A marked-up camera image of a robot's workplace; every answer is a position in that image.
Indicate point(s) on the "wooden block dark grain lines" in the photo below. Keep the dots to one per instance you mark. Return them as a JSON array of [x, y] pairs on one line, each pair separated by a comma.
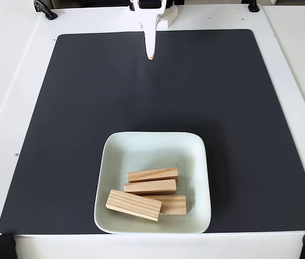
[[133, 205]]

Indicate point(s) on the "wooden block with pen mark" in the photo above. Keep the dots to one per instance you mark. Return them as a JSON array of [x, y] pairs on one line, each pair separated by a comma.
[[175, 205]]

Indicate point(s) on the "pale green square plate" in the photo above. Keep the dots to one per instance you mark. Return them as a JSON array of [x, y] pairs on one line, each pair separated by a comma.
[[152, 151]]

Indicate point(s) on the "black table clamp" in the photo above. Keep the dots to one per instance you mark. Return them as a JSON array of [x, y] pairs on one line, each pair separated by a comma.
[[253, 5], [45, 10]]

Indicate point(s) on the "black rubber mat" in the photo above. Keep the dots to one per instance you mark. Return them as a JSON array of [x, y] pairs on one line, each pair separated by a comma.
[[60, 135]]

